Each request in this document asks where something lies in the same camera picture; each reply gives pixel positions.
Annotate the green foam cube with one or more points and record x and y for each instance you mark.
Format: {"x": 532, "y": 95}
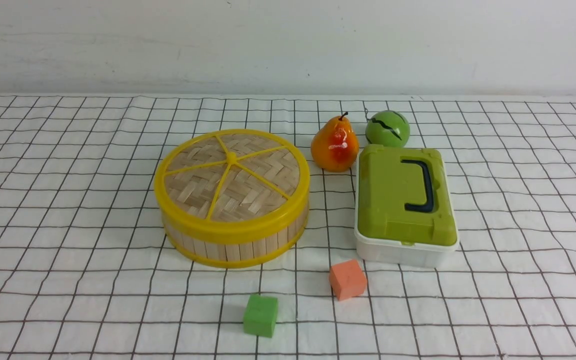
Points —
{"x": 260, "y": 315}

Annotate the yellow woven bamboo steamer lid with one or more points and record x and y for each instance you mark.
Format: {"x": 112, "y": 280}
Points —
{"x": 234, "y": 186}

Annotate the green round toy fruit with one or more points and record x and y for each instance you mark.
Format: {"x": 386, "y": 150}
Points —
{"x": 388, "y": 128}

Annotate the green lidded white plastic box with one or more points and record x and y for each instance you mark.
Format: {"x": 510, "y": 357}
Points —
{"x": 403, "y": 213}

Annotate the orange foam cube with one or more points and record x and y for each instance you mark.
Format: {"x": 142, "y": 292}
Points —
{"x": 347, "y": 280}

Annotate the orange red toy pear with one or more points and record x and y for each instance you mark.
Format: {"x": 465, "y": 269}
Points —
{"x": 335, "y": 146}

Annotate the yellow bamboo steamer basket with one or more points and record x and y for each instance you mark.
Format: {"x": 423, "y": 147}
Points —
{"x": 243, "y": 255}

